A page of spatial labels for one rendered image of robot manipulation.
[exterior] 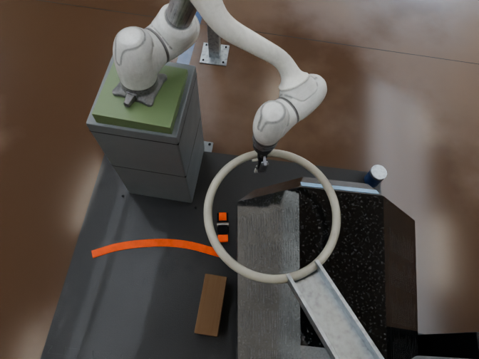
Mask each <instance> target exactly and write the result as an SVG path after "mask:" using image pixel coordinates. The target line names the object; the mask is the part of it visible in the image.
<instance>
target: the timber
mask: <svg viewBox="0 0 479 359"><path fill-rule="evenodd" d="M226 285H227V277H226V276H217V275H212V274H205V279H204V283H203V287H202V294H201V298H200V305H199V309H198V314H197V320H196V325H195V333H196V334H201V335H209V336H214V337H218V333H219V329H220V321H221V316H222V307H223V303H224V298H225V290H226Z"/></svg>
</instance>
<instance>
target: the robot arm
mask: <svg viewBox="0 0 479 359"><path fill-rule="evenodd" d="M197 11H198V12H199V14H200V15H201V17H202V18H203V19H204V20H205V22H206V23H207V25H208V26H209V27H210V28H211V29H212V30H213V31H214V32H215V33H216V34H217V35H218V36H220V37H221V38H223V39H224V40H226V41H227V42H229V43H231V44H232V45H234V46H236V47H238V48H241V49H242V50H244V51H246V52H248V53H251V54H252V55H254V56H256V57H258V58H261V59H263V60H265V61H266V62H268V63H271V64H272V65H273V66H274V67H276V69H277V70H278V71H279V74H280V76H281V83H280V85H279V98H277V99H276V100H269V101H267V102H265V103H264V104H262V105H261V106H260V108H259V109H258V111H257V112H256V115H255V117H254V122H253V136H252V140H253V148H254V151H255V152H257V158H256V159H253V160H252V161H253V162H255V161H258V163H257V165H256V167H255V170H254V173H261V172H265V171H266V169H267V166H269V163H268V161H266V159H267V155H268V154H269V153H270V152H271V151H272V150H273V149H274V148H275V147H276V146H277V143H278V141H279V140H280V139H281V137H284V136H285V134H286V133H287V132H288V131H289V130H290V129H291V128H292V127H293V126H294V125H296V124H297V123H298V122H299V121H300V120H303V119H305V117H307V116H308V115H310V114H311V113H312V112H313V111H314V110H315V109H316V108H317V107H318V106H319V105H320V104H321V102H322V101H323V100H324V98H325V96H326V93H327V86H326V81H325V80H324V79H323V78H322V77H321V76H319V75H317V74H308V73H306V72H303V71H301V70H300V69H299V67H298V66H297V64H296V63H295V62H294V60H293V59H292V57H291V56H290V55H289V54H288V53H287V52H286V51H284V50H283V49H281V48H280V47H278V46H277V45H275V44H274V43H272V42H271V41H268V40H267V39H266V38H264V37H262V36H260V35H259V34H258V33H255V32H254V31H252V30H251V29H249V28H247V27H246V26H244V25H242V24H241V23H240V22H238V21H237V20H236V19H234V18H233V17H232V16H231V15H230V13H229V12H228V11H227V9H226V8H225V5H224V4H223V1H222V0H170V3H169V4H166V5H164V6H163V7H162V8H161V10H160V11H159V12H158V14H157V16H156V17H155V18H154V19H153V21H152V23H151V24H150V25H149V26H147V27H146V28H144V29H143V28H140V27H137V26H129V27H126V28H124V29H122V30H120V31H119V32H118V33H117V35H116V37H115V40H114V42H113V60H114V63H115V68H116V70H117V73H118V77H119V79H120V82H119V84H118V85H117V86H116V87H115V88H114V89H113V91H112V93H113V95H114V96H120V97H123V98H125V100H124V105H125V106H126V107H128V108H129V107H130V106H131V105H132V104H133V103H134V102H135V101H136V102H139V103H142V104H144V105H146V106H148V107H151V106H153V103H154V99H155V97H156V96H157V94H158V92H159V90H160V89H161V87H162V85H163V83H164V82H165V81H166V80H167V79H168V77H167V75H165V74H164V73H159V72H160V70H161V69H162V68H163V66H164V65H165V64H166V63H167V62H169V61H171V60H173V59H174V58H177V57H178V56H179V55H181V54H182V53H184V52H185V51H186V50H187V49H189V48H190V47H191V46H192V45H193V44H194V43H195V42H196V40H197V38H198V36H199V34H200V23H199V21H198V19H197V17H196V15H195V14H196V12H197Z"/></svg>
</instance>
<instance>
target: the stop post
mask: <svg viewBox="0 0 479 359"><path fill-rule="evenodd" d="M207 39H208V43H205V42H204V44H203V47H202V54H201V57H200V63H204V64H210V65H216V66H226V65H227V57H228V53H229V49H230V46H228V45H222V44H221V43H220V36H218V35H217V34H216V33H215V32H214V31H213V30H212V29H211V28H210V27H209V26H208V25H207Z"/></svg>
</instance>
